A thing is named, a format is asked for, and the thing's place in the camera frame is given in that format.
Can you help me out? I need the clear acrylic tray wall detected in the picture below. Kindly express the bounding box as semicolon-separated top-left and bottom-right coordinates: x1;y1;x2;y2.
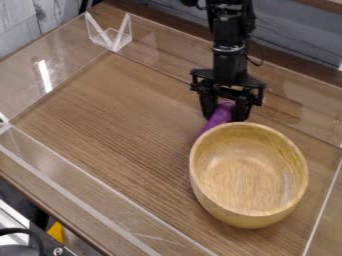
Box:
0;114;217;256

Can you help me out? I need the black cable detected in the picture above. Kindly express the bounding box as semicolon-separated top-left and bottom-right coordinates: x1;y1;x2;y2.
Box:
0;227;46;256

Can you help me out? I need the purple toy eggplant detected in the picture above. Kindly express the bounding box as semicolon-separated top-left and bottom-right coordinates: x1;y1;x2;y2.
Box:
198;102;235;137

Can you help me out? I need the clear acrylic corner bracket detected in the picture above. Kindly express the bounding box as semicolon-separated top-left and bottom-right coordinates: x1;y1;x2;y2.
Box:
85;13;133;52

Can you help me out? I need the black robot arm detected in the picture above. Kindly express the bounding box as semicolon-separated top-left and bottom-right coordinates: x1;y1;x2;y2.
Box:
179;0;266;122

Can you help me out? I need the yellow black device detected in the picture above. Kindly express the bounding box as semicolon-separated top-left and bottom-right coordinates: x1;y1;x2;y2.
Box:
47;221;78;256

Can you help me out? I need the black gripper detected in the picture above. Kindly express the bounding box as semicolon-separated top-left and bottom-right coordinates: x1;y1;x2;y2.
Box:
190;45;266;122

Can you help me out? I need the light wooden bowl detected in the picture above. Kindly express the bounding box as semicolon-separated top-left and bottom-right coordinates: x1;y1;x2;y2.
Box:
189;122;309;229

